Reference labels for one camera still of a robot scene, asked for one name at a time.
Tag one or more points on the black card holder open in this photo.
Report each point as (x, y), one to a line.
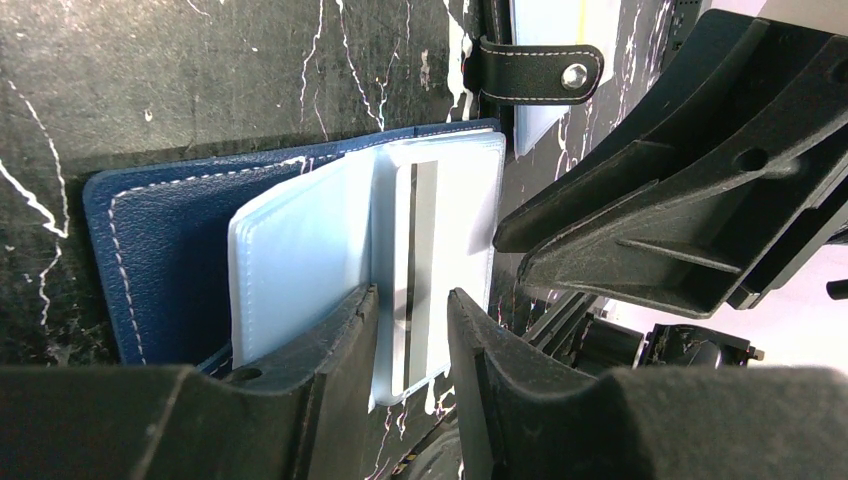
(539, 59)

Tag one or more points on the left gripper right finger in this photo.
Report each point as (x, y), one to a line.
(524, 415)

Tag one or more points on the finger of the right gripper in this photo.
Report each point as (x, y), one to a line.
(726, 70)
(687, 233)

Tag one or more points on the navy blue card holder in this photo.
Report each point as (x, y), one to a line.
(217, 262)

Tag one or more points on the white card black stripe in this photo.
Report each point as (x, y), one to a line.
(445, 212)

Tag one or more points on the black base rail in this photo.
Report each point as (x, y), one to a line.
(576, 332)

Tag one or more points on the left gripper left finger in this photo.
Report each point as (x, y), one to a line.
(299, 412)

